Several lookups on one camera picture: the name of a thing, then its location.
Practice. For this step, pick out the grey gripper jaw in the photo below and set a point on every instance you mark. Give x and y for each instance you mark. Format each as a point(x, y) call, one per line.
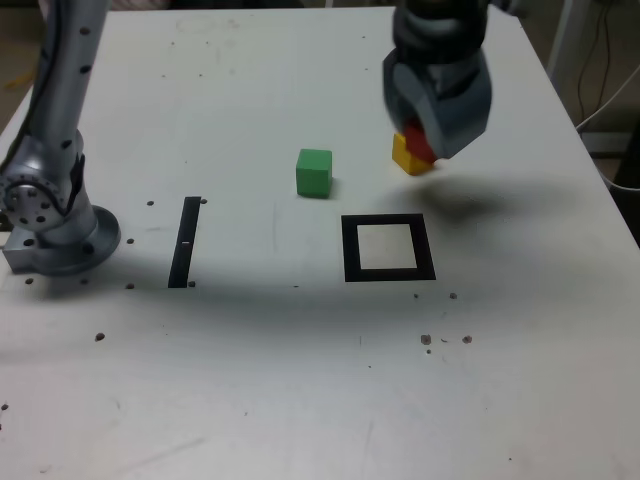
point(460, 115)
point(391, 95)

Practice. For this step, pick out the red cube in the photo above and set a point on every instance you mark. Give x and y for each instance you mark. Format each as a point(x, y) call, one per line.
point(417, 142)

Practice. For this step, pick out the yellow cube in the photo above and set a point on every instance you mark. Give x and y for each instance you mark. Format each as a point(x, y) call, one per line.
point(402, 157)

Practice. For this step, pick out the green cube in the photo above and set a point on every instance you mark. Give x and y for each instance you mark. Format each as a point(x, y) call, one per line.
point(314, 172)

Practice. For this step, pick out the black tape square outline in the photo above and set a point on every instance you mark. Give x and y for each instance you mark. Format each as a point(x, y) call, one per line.
point(350, 250)

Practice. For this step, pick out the grey box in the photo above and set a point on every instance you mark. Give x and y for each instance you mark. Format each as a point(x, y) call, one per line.
point(615, 142)

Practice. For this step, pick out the black tape strip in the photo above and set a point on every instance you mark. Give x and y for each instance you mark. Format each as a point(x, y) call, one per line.
point(182, 250)

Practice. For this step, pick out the white metal post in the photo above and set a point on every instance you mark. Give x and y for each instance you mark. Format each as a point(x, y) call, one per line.
point(562, 45)

